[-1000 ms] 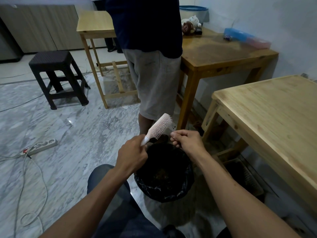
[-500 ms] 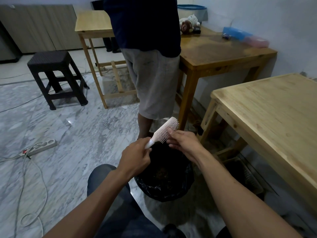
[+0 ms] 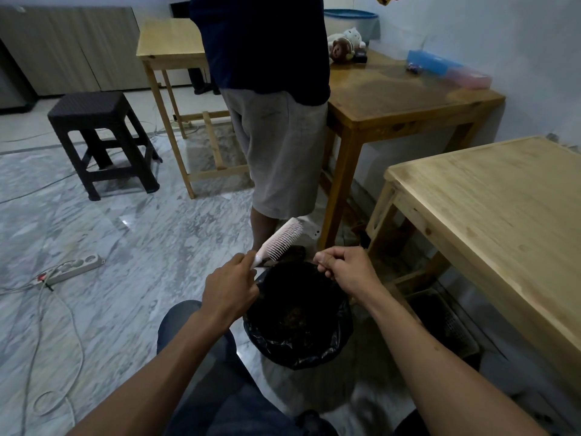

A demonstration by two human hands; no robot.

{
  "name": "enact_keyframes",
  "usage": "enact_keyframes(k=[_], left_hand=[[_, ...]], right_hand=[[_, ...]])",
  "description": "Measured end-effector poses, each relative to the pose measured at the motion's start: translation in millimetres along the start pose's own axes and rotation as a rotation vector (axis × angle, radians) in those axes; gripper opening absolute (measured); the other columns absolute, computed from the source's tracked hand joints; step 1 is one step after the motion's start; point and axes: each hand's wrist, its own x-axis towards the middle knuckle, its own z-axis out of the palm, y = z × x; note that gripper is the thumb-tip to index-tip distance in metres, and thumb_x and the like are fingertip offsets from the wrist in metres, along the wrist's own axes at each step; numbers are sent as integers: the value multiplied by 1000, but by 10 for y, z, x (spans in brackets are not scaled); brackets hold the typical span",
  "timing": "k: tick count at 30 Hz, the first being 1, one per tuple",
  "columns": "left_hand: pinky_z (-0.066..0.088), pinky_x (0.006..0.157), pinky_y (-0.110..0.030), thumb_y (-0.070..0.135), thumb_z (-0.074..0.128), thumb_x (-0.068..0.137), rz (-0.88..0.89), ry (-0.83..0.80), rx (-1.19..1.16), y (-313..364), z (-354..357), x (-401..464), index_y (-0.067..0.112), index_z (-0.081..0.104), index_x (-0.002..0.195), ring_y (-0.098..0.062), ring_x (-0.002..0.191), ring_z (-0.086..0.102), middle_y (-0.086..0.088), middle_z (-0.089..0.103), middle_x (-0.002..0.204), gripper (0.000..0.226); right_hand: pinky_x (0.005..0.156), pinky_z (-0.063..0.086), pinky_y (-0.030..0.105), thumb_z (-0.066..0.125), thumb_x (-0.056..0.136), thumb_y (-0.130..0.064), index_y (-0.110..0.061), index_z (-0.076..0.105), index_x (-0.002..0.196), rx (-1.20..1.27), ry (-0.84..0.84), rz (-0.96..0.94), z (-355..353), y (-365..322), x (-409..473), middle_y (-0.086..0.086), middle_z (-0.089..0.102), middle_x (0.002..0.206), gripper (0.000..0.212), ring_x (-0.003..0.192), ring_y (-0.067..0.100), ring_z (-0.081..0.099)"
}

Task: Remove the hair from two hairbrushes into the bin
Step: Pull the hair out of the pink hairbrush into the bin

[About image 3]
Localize person's left hand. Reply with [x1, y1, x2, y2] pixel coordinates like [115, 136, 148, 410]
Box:
[199, 250, 260, 325]

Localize person's right hand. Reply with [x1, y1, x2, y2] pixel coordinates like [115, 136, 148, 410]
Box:
[313, 246, 387, 305]

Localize pink hairbrush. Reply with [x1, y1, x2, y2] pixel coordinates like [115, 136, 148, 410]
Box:
[250, 217, 304, 270]

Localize brown hair clump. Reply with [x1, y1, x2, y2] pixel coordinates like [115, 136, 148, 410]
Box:
[268, 299, 336, 332]

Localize trash bin with black bag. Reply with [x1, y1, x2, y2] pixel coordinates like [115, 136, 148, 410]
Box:
[243, 260, 355, 371]

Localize person's left forearm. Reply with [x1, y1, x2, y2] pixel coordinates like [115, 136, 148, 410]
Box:
[68, 308, 228, 436]

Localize person's right forearm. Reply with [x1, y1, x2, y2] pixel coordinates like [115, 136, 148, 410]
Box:
[363, 285, 553, 436]

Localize person's left leg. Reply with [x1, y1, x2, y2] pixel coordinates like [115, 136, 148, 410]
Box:
[156, 300, 291, 436]

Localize person's leg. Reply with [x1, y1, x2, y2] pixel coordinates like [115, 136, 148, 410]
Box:
[156, 300, 291, 436]
[395, 406, 436, 436]

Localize person's dark shoe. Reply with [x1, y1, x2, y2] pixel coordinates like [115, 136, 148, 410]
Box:
[292, 409, 339, 436]

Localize person's right leg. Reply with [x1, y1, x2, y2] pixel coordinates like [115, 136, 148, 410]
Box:
[395, 406, 436, 436]

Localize white socket block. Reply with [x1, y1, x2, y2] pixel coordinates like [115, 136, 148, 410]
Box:
[297, 214, 322, 240]

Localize white perforated plastic basket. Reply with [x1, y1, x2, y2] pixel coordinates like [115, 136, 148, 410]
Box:
[406, 288, 481, 359]

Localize white power strip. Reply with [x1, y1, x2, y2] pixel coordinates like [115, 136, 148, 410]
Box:
[31, 254, 105, 286]

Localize dark brown wooden table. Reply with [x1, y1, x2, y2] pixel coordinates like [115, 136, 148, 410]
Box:
[317, 49, 506, 250]

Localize blue plastic box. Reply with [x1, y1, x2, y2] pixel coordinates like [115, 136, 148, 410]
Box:
[407, 49, 464, 77]

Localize pink plastic box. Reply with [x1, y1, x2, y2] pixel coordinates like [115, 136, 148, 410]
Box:
[447, 67, 493, 90]

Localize black plastic stool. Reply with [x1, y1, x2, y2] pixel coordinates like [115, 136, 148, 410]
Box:
[47, 91, 163, 202]

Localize white plush toy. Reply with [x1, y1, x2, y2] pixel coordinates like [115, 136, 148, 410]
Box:
[333, 27, 367, 50]

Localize container with blue lid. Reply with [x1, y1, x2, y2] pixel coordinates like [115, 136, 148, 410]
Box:
[323, 8, 380, 41]

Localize tall light wooden table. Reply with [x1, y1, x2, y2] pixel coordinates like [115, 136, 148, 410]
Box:
[136, 18, 251, 199]

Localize grey wooden cabinet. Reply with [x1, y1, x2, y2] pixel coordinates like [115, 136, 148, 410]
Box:
[0, 6, 194, 97]

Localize dark grey appliance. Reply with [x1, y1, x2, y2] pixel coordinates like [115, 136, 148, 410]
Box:
[0, 38, 38, 115]

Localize white floor cable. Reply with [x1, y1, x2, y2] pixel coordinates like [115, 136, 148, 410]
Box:
[0, 267, 87, 436]

